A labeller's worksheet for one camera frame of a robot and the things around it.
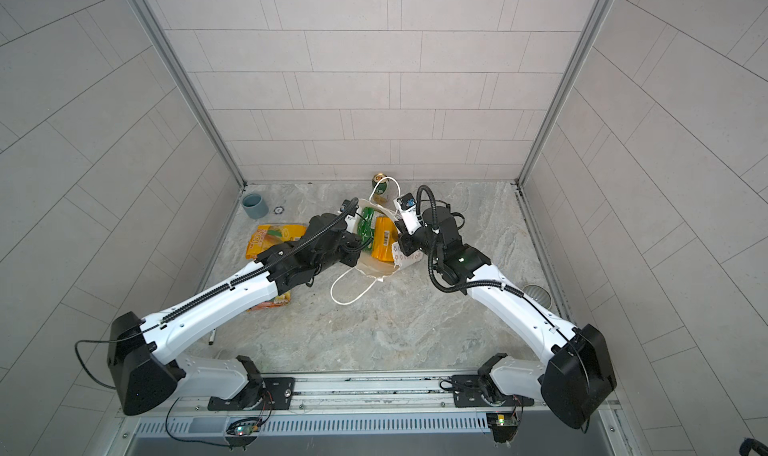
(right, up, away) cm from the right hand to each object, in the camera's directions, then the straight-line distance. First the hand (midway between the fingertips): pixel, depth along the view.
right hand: (395, 223), depth 76 cm
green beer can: (-5, +12, +28) cm, 31 cm away
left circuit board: (-33, -44, -12) cm, 56 cm away
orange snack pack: (-3, -4, +10) cm, 12 cm away
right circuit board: (+26, -46, -7) cm, 54 cm away
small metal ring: (-43, +3, +32) cm, 54 cm away
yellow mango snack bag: (-42, -5, +18) cm, 46 cm away
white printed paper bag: (-3, -12, +1) cm, 13 cm away
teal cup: (-50, +4, +27) cm, 56 cm away
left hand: (-7, -3, -1) cm, 8 cm away
